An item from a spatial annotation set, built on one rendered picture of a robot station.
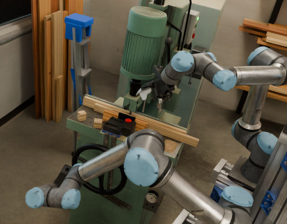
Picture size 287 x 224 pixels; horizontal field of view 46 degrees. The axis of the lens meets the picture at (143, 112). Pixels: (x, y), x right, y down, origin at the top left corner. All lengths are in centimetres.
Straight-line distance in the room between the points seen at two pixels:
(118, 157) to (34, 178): 157
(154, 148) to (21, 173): 185
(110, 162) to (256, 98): 79
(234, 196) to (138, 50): 75
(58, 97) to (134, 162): 223
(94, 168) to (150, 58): 58
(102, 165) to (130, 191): 59
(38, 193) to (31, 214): 119
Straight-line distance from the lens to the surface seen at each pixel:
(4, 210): 257
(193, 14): 185
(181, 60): 127
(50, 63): 315
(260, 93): 169
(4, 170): 287
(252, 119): 177
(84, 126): 178
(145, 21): 153
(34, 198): 136
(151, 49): 158
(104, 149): 154
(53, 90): 325
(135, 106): 173
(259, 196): 157
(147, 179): 109
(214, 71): 127
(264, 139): 176
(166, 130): 178
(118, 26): 426
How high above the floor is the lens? 189
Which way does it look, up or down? 30 degrees down
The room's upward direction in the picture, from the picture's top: 12 degrees clockwise
